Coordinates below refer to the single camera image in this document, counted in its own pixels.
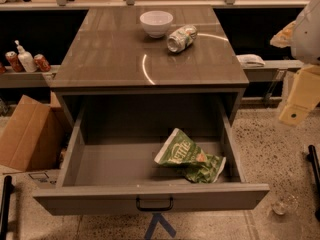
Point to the grey side shelf right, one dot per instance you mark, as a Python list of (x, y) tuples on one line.
[(273, 70)]

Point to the black bar left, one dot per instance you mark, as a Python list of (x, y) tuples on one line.
[(5, 204)]

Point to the white ceramic bowl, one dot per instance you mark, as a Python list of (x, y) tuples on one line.
[(156, 23)]

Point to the grey cabinet counter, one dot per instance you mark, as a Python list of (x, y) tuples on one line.
[(112, 52)]

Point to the black bar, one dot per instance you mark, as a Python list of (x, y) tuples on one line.
[(313, 159), (5, 204)]

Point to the black bar right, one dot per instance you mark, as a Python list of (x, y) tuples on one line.
[(313, 159)]

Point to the grey open drawer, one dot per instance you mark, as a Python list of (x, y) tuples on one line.
[(110, 157)]

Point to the green jalapeno chip bag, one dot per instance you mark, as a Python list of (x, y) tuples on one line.
[(189, 159)]

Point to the clear plastic cup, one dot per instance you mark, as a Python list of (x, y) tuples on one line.
[(285, 204)]

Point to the red soda can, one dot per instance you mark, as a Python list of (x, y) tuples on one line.
[(42, 63), (13, 60)]

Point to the grey side shelf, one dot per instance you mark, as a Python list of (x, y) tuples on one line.
[(12, 79), (273, 70)]

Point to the folded white cloth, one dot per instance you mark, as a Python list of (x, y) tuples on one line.
[(250, 60)]

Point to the red soda can right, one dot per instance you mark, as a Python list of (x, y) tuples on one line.
[(42, 63)]

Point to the brown cardboard box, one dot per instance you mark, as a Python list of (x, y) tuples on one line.
[(33, 137)]

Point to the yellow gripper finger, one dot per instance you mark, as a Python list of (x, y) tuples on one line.
[(284, 37), (304, 95)]

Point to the white pump bottle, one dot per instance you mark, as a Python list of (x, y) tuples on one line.
[(26, 58)]

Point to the black drawer handle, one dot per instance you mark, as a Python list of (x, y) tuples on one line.
[(154, 205)]

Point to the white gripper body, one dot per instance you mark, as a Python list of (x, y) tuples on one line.
[(308, 37)]

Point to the red soda can left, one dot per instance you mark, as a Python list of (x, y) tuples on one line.
[(13, 60)]

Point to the grey side shelf left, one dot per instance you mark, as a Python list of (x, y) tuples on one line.
[(12, 79)]

